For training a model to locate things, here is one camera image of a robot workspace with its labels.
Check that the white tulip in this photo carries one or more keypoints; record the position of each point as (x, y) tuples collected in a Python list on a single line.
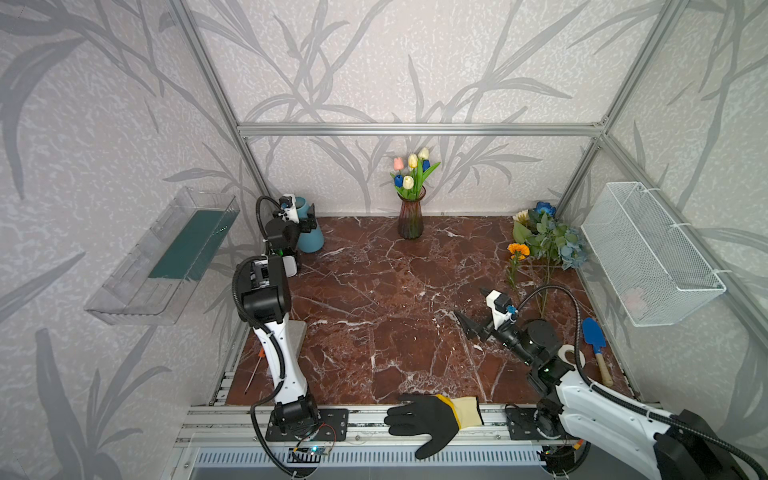
[(424, 153)]

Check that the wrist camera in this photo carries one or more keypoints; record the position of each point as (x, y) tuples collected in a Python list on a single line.
[(503, 311), (288, 208)]

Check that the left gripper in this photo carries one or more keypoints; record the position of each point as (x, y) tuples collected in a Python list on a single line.
[(306, 215)]

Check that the orange handled screwdriver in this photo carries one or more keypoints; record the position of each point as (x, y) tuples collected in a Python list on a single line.
[(259, 357)]

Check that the pink glass vase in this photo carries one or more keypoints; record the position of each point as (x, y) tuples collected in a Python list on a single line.
[(410, 221)]

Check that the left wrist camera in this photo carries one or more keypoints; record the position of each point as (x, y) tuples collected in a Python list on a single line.
[(288, 208)]

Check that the black and yellow work glove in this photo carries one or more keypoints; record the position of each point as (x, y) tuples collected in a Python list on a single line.
[(438, 416)]

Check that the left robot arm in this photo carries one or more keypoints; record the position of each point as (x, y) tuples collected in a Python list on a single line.
[(262, 299)]

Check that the teal ceramic vase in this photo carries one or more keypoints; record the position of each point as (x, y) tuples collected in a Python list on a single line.
[(311, 238)]

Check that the grey sharpening stone block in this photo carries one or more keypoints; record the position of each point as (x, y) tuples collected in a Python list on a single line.
[(296, 333)]

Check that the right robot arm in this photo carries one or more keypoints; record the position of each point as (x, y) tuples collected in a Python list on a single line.
[(656, 443)]

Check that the blue green flower bouquet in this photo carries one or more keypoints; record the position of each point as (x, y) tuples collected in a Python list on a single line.
[(551, 242)]

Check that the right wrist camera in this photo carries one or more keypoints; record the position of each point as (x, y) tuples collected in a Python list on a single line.
[(503, 311)]

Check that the white tape roll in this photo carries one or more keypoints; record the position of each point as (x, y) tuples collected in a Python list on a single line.
[(570, 355)]

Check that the pink object in basket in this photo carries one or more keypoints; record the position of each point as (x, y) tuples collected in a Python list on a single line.
[(634, 301)]

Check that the clear acrylic wall shelf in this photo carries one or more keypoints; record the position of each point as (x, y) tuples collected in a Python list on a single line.
[(153, 284)]

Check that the white wire basket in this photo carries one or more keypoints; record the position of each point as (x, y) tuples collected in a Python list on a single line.
[(638, 244)]

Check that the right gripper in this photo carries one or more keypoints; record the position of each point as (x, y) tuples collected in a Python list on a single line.
[(488, 330)]

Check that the orange marigold flower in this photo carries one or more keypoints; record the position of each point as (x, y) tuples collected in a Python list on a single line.
[(518, 253)]

